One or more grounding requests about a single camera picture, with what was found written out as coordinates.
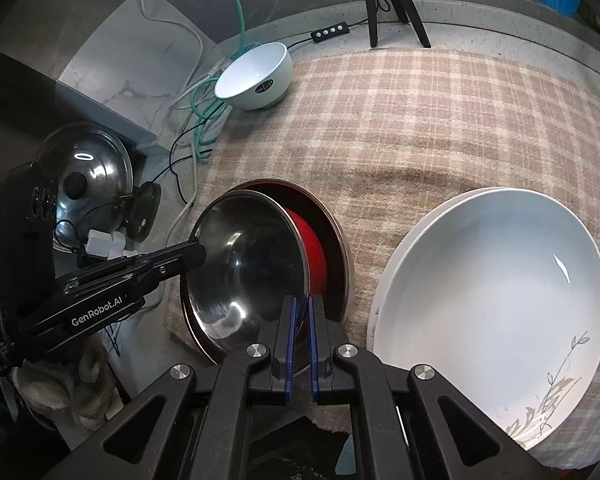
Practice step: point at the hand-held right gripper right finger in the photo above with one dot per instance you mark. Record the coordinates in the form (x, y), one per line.
(314, 355)

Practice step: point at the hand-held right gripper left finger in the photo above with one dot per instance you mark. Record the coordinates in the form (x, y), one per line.
(290, 345)

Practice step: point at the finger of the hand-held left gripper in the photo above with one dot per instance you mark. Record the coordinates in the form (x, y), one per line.
(175, 260)

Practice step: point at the small steel bowl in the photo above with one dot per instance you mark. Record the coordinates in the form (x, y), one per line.
(245, 270)

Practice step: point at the large steel bowl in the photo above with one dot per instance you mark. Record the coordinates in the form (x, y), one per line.
(337, 260)

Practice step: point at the large floral plate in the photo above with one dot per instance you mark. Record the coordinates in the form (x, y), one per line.
(405, 242)

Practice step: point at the white leaf-print plate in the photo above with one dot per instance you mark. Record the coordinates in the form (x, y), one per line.
(480, 310)

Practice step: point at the person's left hand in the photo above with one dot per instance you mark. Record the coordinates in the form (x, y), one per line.
(65, 385)

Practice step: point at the white power adapter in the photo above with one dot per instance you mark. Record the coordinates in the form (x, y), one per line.
(102, 245)

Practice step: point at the steel pot lid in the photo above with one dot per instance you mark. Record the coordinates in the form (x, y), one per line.
(95, 170)

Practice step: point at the white bowl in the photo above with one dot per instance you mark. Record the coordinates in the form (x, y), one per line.
(255, 75)

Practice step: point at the plaid beige cloth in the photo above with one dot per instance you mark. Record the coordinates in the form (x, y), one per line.
(380, 135)

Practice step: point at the black tripod legs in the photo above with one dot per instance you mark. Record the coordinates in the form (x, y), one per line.
(372, 10)

